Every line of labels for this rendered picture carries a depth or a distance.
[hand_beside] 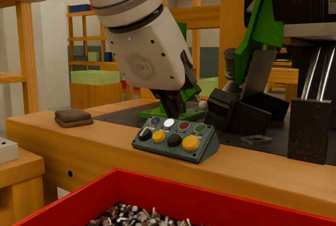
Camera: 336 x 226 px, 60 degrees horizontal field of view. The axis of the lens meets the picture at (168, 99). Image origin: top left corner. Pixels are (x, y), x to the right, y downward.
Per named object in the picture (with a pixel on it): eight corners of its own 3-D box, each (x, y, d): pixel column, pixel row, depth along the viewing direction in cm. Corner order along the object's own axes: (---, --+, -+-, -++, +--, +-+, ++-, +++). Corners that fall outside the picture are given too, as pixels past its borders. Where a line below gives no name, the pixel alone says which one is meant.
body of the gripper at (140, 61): (84, 25, 36) (122, 91, 43) (148, 20, 31) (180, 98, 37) (118, -4, 41) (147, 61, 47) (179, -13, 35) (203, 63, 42)
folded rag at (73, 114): (54, 121, 81) (53, 110, 80) (82, 117, 85) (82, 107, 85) (63, 129, 73) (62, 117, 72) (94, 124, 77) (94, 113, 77)
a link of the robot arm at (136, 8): (75, 11, 35) (88, 33, 36) (131, 4, 30) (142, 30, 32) (115, -20, 39) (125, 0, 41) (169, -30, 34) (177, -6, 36)
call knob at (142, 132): (147, 141, 56) (144, 137, 55) (136, 139, 58) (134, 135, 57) (153, 131, 58) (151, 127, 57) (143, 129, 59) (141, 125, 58)
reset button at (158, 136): (161, 144, 54) (159, 140, 54) (151, 142, 56) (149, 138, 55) (167, 134, 56) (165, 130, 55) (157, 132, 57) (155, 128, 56)
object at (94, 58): (141, 103, 614) (139, -10, 576) (68, 93, 757) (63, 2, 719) (157, 99, 657) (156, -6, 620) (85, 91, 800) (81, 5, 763)
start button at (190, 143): (194, 153, 50) (193, 148, 49) (180, 149, 52) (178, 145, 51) (201, 140, 52) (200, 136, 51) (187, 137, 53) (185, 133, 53)
